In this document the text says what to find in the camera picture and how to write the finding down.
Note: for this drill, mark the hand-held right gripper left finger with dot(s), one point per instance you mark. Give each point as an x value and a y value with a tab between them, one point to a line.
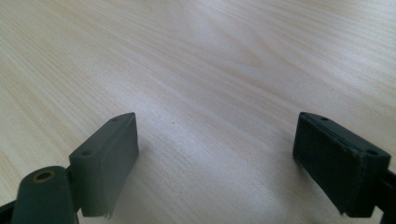
102	168

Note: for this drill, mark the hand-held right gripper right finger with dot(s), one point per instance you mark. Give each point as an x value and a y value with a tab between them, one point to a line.
336	168

